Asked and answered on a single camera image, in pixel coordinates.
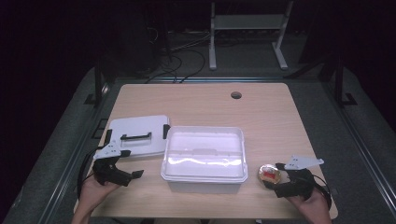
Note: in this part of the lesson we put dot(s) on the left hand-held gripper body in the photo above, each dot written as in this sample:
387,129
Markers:
107,174

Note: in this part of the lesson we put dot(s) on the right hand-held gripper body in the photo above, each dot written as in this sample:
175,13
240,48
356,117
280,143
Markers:
297,183

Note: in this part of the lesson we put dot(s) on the small red and white object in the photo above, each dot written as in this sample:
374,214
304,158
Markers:
269,174

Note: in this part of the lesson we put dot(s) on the white plastic storage box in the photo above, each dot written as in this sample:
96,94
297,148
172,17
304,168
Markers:
204,155

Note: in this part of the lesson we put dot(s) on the person's left hand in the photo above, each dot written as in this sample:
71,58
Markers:
95,193

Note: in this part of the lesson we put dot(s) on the person's right hand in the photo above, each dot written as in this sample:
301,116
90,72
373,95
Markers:
313,207

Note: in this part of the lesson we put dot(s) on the white metal stand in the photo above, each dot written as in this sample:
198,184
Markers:
249,21

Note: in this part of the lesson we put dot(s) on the black frame post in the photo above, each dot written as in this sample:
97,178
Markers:
341,84
98,84

